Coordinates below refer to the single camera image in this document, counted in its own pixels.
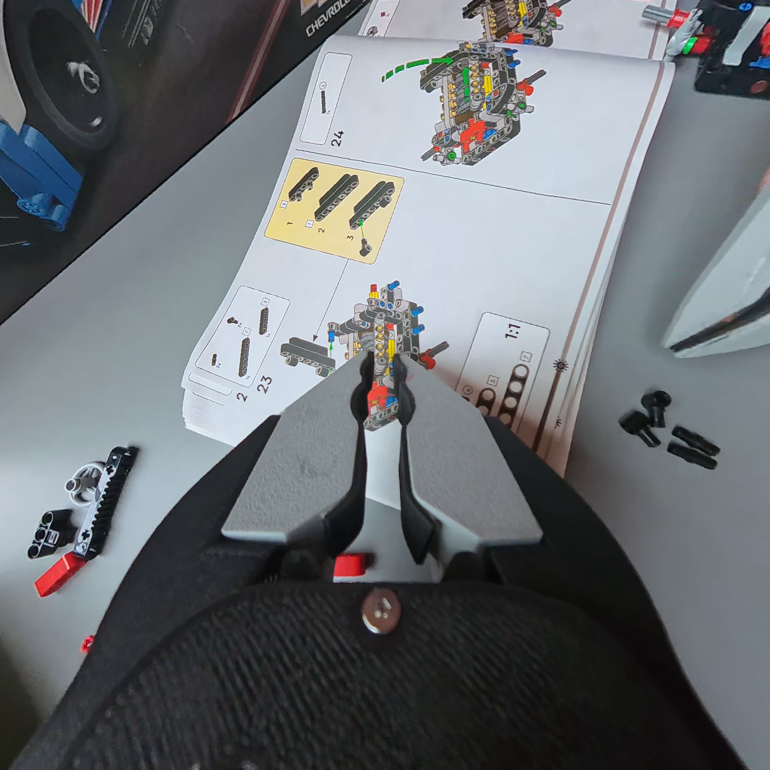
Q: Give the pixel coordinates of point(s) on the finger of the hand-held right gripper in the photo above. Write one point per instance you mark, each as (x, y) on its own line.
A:
(734, 295)

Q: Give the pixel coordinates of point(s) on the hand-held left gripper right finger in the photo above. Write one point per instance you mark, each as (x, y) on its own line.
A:
(463, 481)

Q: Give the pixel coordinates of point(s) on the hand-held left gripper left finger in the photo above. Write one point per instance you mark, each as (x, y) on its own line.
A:
(301, 475)

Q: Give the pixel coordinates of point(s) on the lego instruction booklet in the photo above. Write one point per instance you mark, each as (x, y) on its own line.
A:
(481, 258)

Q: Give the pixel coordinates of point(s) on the partly built lego assembly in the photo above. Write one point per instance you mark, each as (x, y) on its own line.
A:
(722, 66)

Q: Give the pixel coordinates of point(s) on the red flat lego piece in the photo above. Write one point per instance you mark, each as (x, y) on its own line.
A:
(349, 566)

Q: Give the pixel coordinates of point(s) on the short black lego pin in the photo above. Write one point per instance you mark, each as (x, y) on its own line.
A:
(657, 406)
(637, 428)

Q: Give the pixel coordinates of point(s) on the long black lego pin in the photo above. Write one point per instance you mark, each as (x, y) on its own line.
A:
(695, 439)
(692, 457)

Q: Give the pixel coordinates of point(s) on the black lego gear rack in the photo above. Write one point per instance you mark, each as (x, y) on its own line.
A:
(105, 505)

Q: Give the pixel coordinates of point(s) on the grey lego steering wheel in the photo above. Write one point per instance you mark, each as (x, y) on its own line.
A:
(81, 484)

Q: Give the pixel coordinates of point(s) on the black lego connector block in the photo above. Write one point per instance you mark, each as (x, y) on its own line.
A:
(51, 532)

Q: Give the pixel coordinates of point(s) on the red curved lego piece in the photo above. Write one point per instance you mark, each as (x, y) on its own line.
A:
(57, 577)

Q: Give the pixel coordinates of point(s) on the tiny red lego piece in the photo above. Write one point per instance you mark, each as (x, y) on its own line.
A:
(88, 643)

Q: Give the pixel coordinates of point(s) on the black lego car box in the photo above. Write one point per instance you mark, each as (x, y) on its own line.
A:
(150, 120)

